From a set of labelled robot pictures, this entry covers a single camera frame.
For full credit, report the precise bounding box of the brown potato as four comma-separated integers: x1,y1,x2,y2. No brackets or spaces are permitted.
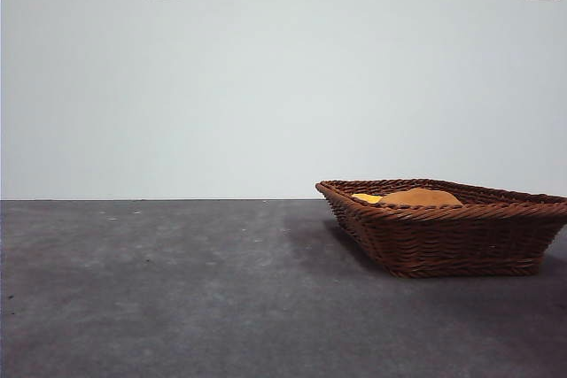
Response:
379,188,464,207

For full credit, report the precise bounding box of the brown wicker basket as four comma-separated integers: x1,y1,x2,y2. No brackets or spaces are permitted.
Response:
315,178,567,279

